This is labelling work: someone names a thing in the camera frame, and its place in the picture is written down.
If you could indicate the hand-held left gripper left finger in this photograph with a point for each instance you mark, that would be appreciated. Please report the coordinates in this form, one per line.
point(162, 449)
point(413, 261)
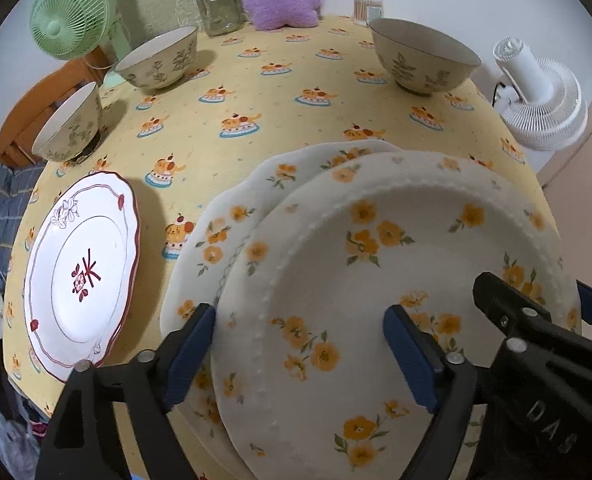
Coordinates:
point(190, 355)

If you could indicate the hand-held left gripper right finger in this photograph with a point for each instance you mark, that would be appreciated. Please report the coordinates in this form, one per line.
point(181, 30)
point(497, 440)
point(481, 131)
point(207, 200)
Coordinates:
point(408, 355)

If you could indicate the beaded yellow flower plate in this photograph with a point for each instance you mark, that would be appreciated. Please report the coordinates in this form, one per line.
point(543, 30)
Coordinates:
point(356, 280)

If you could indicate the white plate with red pattern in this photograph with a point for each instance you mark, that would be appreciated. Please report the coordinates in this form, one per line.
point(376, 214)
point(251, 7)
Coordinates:
point(85, 240)

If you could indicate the scalloped yellow flower plate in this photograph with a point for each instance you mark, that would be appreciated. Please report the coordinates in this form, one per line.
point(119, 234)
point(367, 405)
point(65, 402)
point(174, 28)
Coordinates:
point(246, 195)

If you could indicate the beige leaf pattern bowl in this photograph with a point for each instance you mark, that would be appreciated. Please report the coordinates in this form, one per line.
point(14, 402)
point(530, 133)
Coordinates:
point(70, 132)
point(160, 67)
point(426, 67)

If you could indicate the pile of clothes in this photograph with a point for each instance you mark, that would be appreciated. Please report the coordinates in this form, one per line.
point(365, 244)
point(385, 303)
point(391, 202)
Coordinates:
point(5, 390)

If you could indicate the white standing fan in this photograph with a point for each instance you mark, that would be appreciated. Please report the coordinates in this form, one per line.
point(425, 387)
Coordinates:
point(526, 85)

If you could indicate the blue plaid cloth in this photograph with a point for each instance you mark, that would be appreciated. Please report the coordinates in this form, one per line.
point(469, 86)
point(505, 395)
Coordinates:
point(10, 200)

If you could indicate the yellow printed tablecloth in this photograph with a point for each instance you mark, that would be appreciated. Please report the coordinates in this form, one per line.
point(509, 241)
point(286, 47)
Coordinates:
point(286, 100)

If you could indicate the clear toothpick container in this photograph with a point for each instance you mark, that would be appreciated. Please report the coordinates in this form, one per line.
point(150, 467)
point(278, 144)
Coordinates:
point(367, 10)

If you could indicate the glass jar with black lid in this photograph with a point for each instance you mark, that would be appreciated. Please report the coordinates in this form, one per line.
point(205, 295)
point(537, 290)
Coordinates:
point(218, 10)

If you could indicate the green desk fan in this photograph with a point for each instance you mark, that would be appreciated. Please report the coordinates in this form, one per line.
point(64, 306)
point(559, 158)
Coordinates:
point(60, 20)

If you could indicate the wooden furniture frame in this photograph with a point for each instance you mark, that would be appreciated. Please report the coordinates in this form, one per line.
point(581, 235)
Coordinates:
point(30, 105)

